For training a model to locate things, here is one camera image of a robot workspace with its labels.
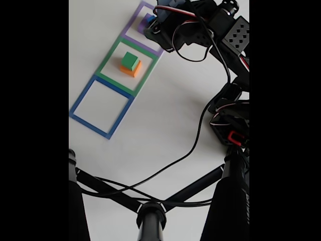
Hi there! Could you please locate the green square block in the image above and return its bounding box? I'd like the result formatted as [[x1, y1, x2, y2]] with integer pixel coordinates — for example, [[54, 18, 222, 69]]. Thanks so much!
[[121, 52, 139, 71]]

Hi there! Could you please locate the orange square block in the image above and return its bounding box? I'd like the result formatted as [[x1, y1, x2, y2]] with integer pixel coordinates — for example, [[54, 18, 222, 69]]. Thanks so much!
[[119, 60, 142, 79]]

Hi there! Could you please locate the purple square block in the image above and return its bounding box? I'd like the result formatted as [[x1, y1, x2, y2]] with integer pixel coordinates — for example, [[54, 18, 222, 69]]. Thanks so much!
[[137, 13, 156, 35]]

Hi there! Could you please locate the purple tape square outline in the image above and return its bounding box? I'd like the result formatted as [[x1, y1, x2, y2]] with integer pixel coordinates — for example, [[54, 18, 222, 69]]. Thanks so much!
[[120, 1, 165, 56]]

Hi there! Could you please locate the green tape square outline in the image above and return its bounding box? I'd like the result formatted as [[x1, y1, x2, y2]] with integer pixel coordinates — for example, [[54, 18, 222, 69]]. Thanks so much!
[[94, 36, 158, 97]]

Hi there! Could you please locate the blue tape square outline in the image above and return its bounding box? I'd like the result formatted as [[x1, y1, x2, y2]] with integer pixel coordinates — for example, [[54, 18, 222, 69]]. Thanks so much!
[[69, 74, 133, 140]]

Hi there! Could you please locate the red clamp piece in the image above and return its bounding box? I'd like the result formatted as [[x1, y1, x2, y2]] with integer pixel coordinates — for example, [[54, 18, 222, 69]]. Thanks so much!
[[227, 130, 245, 144]]

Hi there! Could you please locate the black tripod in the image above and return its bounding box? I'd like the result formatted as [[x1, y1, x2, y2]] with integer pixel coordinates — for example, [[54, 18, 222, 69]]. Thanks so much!
[[69, 148, 250, 241]]

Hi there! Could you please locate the red white black servo cable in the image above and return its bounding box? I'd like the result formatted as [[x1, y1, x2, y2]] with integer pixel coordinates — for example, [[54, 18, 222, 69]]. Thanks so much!
[[152, 5, 217, 62]]

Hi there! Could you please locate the camera circuit board blue mount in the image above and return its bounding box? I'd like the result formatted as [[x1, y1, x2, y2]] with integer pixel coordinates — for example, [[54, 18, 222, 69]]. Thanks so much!
[[156, 0, 192, 22]]

